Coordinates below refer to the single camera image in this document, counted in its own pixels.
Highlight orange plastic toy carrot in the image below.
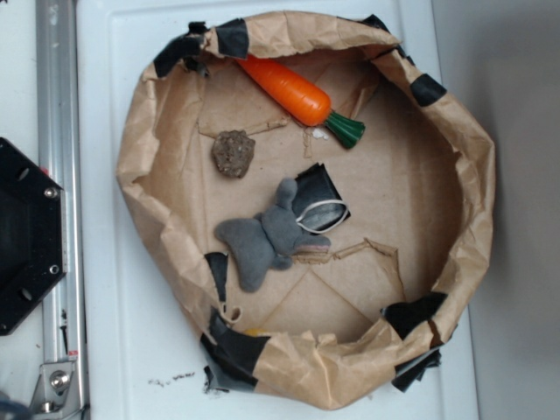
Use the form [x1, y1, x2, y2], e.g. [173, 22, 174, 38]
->
[236, 55, 366, 149]

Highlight white tray board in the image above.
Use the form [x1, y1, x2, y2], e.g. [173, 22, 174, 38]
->
[76, 1, 479, 419]

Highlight brown paper bag bin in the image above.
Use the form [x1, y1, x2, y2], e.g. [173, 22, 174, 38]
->
[116, 11, 495, 410]

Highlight metal corner bracket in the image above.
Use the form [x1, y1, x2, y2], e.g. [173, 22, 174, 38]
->
[29, 361, 81, 419]

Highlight brown rough rock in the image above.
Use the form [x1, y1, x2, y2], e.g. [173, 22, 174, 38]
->
[211, 130, 256, 179]

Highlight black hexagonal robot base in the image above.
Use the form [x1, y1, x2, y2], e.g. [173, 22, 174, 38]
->
[1, 138, 66, 336]

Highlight aluminium extrusion rail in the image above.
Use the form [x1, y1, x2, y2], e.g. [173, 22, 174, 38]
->
[36, 1, 90, 419]

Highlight black tape piece with band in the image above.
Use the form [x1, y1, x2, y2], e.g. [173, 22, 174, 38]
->
[292, 164, 351, 235]

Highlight grey plush elephant toy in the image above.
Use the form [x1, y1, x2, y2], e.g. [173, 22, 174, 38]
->
[214, 178, 331, 292]

